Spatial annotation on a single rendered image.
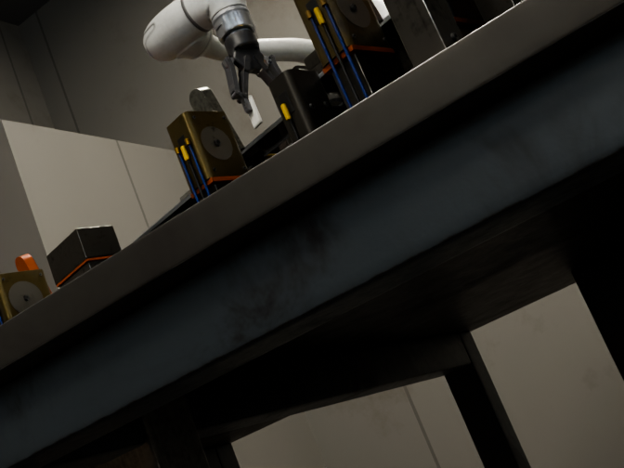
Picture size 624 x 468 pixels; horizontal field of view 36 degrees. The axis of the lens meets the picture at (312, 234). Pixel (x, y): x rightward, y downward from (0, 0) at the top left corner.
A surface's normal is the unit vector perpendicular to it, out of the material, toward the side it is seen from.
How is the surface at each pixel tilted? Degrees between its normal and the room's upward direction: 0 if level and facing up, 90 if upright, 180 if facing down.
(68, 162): 90
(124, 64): 90
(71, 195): 90
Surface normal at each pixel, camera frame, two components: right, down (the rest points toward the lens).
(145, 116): -0.49, -0.04
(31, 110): 0.79, -0.44
